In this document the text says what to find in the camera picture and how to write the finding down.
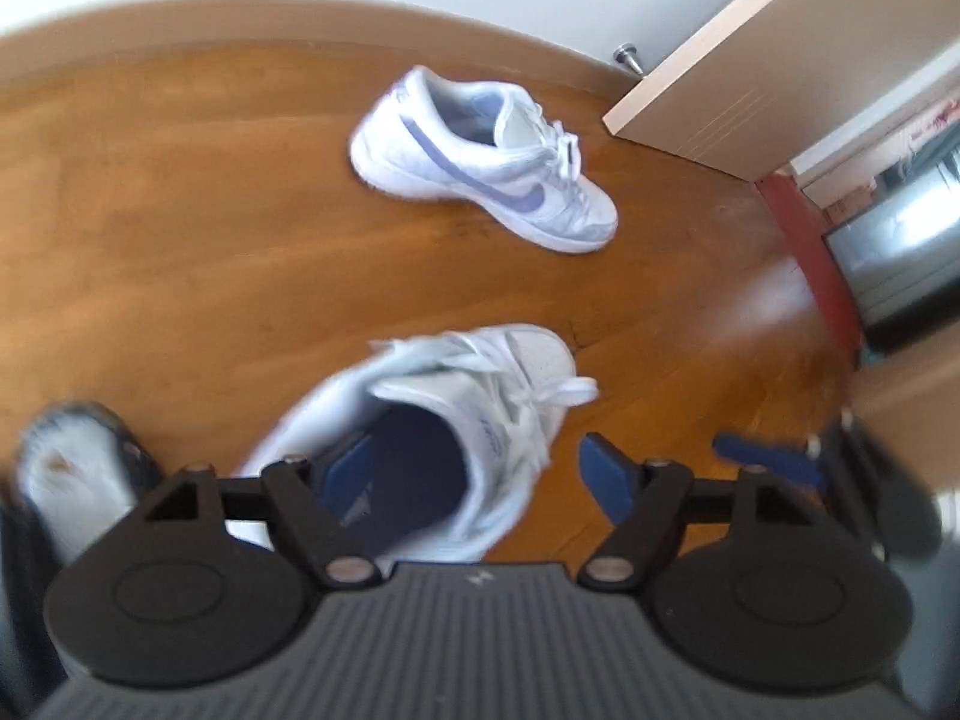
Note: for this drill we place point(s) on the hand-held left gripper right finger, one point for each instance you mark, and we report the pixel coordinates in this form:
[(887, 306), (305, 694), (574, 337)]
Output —
[(604, 476)]

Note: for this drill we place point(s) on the beige wooden door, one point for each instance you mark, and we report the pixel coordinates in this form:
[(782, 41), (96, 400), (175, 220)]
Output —
[(787, 52)]

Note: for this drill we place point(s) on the red door threshold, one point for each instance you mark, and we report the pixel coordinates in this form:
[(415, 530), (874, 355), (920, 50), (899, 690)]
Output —
[(814, 270)]

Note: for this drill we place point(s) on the grey appliance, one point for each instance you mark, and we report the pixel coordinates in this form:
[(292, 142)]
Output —
[(900, 262)]

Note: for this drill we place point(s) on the white sneaker blue swoosh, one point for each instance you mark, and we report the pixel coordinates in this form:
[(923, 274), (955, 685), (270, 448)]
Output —
[(480, 165), (495, 390)]

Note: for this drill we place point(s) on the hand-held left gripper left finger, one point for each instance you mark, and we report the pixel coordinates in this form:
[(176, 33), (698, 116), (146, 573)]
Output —
[(351, 469)]

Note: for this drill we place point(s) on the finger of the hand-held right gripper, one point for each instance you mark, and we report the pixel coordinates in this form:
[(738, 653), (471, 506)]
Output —
[(765, 457)]

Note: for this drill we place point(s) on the black grey furry slipper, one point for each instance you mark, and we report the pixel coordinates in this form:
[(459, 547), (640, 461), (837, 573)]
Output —
[(67, 465)]

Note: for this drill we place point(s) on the metal door stopper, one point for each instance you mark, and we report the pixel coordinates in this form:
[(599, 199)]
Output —
[(628, 58)]

